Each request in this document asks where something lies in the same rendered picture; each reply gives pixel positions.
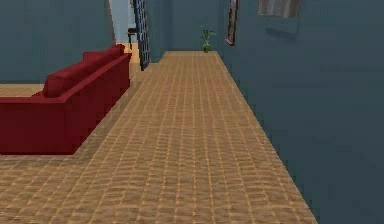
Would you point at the dark blue panelled door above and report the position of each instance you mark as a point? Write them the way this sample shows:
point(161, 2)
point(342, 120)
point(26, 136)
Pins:
point(142, 33)

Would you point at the black chair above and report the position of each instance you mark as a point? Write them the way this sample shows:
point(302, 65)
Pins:
point(132, 32)

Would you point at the green house plant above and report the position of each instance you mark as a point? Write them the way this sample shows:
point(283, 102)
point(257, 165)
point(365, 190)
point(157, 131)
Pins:
point(206, 41)

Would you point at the dark framed wall picture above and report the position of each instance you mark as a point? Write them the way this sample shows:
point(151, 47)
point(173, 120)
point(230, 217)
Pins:
point(232, 23)

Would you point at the red sofa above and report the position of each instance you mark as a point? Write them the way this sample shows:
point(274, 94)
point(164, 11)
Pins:
point(50, 113)

